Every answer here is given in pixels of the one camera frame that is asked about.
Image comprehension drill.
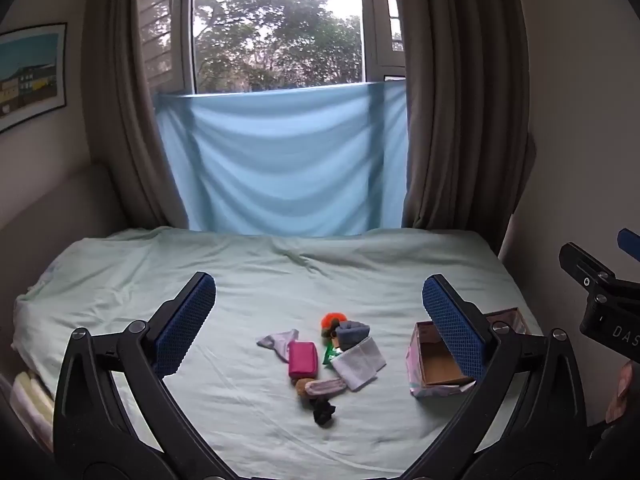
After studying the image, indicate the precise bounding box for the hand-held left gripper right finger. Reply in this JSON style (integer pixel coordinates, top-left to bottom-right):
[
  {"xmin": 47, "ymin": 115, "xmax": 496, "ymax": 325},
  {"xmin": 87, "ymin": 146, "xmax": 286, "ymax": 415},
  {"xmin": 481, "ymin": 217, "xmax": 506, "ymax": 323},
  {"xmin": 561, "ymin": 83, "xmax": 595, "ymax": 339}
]
[{"xmin": 405, "ymin": 273, "xmax": 589, "ymax": 480}]

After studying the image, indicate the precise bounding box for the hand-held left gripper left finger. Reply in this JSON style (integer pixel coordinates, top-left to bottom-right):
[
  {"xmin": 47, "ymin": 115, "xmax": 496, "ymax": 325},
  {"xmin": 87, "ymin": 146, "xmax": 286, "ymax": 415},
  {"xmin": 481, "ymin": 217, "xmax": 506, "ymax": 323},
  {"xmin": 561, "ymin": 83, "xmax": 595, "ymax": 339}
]
[{"xmin": 53, "ymin": 271, "xmax": 229, "ymax": 480}]

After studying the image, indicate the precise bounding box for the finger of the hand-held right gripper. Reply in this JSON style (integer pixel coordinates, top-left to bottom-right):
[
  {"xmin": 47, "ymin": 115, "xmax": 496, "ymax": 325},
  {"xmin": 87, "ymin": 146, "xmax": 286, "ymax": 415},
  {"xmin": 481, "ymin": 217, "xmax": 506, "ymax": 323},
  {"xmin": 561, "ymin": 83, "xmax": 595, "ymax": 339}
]
[
  {"xmin": 617, "ymin": 228, "xmax": 640, "ymax": 263},
  {"xmin": 558, "ymin": 242, "xmax": 617, "ymax": 289}
]

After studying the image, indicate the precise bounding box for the printed cardboard box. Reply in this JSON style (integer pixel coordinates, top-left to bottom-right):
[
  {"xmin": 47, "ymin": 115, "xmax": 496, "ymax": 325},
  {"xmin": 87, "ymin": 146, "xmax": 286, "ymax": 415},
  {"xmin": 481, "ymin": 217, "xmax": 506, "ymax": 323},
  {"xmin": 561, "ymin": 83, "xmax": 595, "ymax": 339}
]
[{"xmin": 405, "ymin": 307, "xmax": 532, "ymax": 399}]

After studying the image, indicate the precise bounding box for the light grey cloth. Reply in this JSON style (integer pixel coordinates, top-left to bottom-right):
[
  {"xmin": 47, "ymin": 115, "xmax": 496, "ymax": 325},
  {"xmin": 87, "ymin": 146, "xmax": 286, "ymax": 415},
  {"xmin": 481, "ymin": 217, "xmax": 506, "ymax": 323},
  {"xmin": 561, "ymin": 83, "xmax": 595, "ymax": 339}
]
[{"xmin": 256, "ymin": 328, "xmax": 300, "ymax": 364}]

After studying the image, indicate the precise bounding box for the grey fluffy sock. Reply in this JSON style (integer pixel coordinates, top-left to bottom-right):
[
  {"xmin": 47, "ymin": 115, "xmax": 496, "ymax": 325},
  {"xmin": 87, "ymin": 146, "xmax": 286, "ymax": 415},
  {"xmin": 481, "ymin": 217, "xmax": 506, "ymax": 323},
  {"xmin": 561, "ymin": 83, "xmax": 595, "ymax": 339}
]
[{"xmin": 333, "ymin": 320, "xmax": 372, "ymax": 350}]

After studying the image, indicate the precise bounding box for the white textured cloth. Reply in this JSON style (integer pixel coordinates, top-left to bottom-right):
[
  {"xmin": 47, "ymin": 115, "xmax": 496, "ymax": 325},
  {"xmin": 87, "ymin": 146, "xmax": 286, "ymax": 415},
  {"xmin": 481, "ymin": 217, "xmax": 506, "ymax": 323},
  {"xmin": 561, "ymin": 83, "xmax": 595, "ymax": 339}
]
[{"xmin": 329, "ymin": 335, "xmax": 389, "ymax": 392}]

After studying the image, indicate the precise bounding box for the orange and green plush toy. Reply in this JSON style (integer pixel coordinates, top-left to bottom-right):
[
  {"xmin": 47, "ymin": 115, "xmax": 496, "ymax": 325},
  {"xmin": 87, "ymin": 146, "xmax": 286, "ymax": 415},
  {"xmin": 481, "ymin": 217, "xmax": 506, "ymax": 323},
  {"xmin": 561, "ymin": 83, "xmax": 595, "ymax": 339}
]
[{"xmin": 319, "ymin": 312, "xmax": 347, "ymax": 345}]

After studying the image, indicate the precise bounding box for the pink pouch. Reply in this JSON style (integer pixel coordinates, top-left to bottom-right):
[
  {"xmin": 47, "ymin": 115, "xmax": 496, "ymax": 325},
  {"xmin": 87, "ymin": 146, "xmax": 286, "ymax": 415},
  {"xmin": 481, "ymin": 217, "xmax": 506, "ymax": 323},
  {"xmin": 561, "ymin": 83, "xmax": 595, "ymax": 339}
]
[{"xmin": 287, "ymin": 340, "xmax": 320, "ymax": 379}]

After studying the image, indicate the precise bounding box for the person's right hand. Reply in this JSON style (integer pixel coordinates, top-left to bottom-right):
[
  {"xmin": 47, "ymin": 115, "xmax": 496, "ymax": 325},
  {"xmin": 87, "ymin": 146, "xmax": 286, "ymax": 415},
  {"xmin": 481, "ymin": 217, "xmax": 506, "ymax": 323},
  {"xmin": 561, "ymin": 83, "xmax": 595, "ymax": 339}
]
[{"xmin": 605, "ymin": 360, "xmax": 640, "ymax": 426}]

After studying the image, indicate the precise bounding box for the bed with pale green sheet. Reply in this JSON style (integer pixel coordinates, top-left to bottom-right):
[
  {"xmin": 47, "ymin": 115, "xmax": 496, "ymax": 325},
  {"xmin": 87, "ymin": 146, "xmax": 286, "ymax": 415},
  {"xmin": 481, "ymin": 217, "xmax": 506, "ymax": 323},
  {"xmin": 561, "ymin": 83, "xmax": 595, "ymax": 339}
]
[{"xmin": 12, "ymin": 225, "xmax": 547, "ymax": 480}]

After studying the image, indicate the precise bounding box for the black sock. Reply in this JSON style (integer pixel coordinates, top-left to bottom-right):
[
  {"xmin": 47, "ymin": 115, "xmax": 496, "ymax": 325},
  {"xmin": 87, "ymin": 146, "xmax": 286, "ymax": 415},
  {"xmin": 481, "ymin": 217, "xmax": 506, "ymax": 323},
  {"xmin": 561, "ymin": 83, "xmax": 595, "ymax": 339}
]
[{"xmin": 312, "ymin": 399, "xmax": 337, "ymax": 427}]

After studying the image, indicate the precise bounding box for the cream folded bedding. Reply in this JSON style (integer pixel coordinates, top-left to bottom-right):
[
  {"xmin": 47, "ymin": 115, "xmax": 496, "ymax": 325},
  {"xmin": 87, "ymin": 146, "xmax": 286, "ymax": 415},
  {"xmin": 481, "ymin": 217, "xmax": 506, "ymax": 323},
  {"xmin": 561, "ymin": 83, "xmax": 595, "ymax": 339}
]
[{"xmin": 9, "ymin": 369, "xmax": 57, "ymax": 453}]

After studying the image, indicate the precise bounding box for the light blue hanging cloth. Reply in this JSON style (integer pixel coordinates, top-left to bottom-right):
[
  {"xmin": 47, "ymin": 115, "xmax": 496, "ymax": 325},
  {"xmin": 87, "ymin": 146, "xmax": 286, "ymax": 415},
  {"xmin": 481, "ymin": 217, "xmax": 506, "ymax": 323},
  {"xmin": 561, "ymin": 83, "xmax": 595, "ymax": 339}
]
[{"xmin": 152, "ymin": 80, "xmax": 414, "ymax": 239}]

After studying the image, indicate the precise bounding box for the brown curtain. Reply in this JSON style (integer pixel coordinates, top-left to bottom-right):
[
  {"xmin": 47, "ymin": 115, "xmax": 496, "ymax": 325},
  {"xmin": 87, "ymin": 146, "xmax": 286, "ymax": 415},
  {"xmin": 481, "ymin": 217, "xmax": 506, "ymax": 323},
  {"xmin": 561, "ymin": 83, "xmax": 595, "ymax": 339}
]
[
  {"xmin": 81, "ymin": 0, "xmax": 190, "ymax": 232},
  {"xmin": 394, "ymin": 0, "xmax": 539, "ymax": 257}
]

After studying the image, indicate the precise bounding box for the window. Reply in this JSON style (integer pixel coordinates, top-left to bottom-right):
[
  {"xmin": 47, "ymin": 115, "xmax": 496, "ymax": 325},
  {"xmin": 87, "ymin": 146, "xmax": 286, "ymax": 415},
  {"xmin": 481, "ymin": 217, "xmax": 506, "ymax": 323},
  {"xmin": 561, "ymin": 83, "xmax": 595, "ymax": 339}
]
[{"xmin": 134, "ymin": 0, "xmax": 407, "ymax": 97}]

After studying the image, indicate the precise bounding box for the framed wall picture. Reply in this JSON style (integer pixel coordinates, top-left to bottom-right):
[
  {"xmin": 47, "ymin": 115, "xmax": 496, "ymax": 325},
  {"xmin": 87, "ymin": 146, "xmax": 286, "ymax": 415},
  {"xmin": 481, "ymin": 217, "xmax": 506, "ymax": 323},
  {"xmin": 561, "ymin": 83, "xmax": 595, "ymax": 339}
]
[{"xmin": 0, "ymin": 22, "xmax": 69, "ymax": 134}]

